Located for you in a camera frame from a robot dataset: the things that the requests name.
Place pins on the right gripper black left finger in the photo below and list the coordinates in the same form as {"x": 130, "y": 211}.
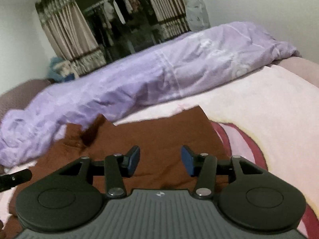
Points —
{"x": 115, "y": 168}

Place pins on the pink fleece blanket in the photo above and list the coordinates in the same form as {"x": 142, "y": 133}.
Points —
{"x": 270, "y": 117}

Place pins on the brown garment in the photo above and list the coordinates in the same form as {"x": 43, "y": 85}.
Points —
{"x": 159, "y": 140}

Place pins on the mauve headboard cushion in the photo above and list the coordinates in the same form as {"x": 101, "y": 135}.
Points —
{"x": 19, "y": 97}

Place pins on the right beige curtain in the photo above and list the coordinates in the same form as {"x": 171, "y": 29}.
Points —
{"x": 171, "y": 17}

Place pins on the blue and white clothes pile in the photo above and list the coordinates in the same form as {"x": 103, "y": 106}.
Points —
{"x": 61, "y": 70}

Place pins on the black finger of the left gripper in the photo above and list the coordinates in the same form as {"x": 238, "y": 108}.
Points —
{"x": 9, "y": 181}

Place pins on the left beige curtain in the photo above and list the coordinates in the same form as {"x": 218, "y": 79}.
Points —
{"x": 69, "y": 35}

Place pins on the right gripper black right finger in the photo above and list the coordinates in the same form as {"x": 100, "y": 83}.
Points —
{"x": 205, "y": 168}

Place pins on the purple duvet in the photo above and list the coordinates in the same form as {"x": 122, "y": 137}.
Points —
{"x": 182, "y": 67}

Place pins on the white patterned bag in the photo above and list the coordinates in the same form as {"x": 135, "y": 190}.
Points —
{"x": 197, "y": 15}

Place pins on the beige curtain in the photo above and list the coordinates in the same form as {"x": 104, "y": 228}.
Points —
{"x": 69, "y": 35}
{"x": 171, "y": 17}

